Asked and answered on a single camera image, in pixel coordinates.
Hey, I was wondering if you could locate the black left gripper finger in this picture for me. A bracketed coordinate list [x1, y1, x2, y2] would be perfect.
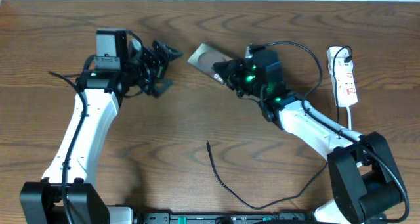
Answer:
[152, 40, 184, 62]
[152, 79, 173, 98]

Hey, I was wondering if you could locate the black charger cable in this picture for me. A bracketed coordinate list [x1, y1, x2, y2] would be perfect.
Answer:
[205, 45, 354, 210]

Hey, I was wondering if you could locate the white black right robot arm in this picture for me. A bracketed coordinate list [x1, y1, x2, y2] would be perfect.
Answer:
[211, 49, 410, 223]

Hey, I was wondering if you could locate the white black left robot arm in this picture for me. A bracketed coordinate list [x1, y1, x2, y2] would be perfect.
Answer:
[20, 35, 183, 223]

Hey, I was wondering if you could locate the white charger plug adapter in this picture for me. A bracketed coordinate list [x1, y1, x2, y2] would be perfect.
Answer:
[332, 55, 354, 72]

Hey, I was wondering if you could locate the white power strip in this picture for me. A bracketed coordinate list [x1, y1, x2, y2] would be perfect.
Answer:
[327, 46, 358, 108]

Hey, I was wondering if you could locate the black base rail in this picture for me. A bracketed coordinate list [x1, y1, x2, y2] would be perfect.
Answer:
[135, 212, 317, 224]

